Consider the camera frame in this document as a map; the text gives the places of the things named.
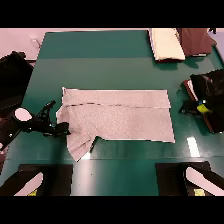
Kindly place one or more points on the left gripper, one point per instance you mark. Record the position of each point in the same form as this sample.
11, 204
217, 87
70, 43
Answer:
57, 129

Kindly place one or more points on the grey T-shirt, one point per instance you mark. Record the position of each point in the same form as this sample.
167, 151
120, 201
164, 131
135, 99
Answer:
126, 116

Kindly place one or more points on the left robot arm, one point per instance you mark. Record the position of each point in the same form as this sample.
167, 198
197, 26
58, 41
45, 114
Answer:
12, 78

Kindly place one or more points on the cream garment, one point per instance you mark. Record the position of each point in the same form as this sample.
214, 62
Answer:
166, 43

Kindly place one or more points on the black garment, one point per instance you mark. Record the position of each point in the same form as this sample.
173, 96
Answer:
210, 86

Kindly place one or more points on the dark brown garment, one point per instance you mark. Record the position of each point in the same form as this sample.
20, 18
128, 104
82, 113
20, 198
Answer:
196, 40

